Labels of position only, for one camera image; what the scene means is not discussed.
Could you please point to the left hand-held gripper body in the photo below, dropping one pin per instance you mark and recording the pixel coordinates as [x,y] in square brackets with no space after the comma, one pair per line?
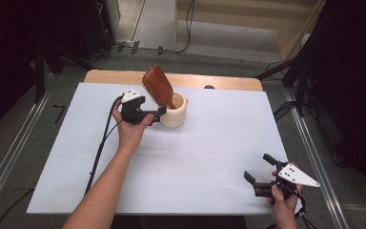
[132,95]

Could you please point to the small dark table knob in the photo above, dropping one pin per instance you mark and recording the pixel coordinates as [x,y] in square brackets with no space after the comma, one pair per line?
[209,87]

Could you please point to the black metal stand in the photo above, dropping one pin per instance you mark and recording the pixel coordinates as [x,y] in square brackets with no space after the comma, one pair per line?
[39,73]
[301,86]

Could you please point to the metal floor rail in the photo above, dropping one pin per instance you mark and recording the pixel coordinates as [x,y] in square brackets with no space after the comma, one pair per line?
[314,159]
[16,149]

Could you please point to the person's left hand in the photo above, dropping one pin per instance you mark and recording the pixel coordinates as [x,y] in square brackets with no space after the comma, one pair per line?
[130,132]

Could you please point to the wooden hairbrush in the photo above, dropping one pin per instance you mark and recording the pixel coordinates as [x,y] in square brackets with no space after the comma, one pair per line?
[157,84]

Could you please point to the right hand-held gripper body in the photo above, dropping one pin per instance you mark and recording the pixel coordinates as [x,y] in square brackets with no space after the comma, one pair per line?
[295,175]

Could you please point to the light wooden shelf unit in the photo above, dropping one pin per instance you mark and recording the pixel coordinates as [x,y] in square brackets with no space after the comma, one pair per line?
[235,16]

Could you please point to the cream ribbed cup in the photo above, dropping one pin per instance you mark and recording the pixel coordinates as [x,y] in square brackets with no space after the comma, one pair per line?
[176,118]

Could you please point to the wooden table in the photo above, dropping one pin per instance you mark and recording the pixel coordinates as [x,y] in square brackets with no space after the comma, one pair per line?
[114,77]

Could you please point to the white table board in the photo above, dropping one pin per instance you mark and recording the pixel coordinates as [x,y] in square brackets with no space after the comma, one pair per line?
[187,175]

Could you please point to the black curtain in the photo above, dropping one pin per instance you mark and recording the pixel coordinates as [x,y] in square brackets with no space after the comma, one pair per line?
[355,79]
[6,47]

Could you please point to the person's right hand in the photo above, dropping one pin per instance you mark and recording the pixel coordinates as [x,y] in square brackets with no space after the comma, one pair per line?
[282,210]

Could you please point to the black cabinet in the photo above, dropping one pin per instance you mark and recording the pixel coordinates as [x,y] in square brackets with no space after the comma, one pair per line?
[92,28]

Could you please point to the white power strip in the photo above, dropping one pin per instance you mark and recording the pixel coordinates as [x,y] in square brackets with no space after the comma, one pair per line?
[126,43]

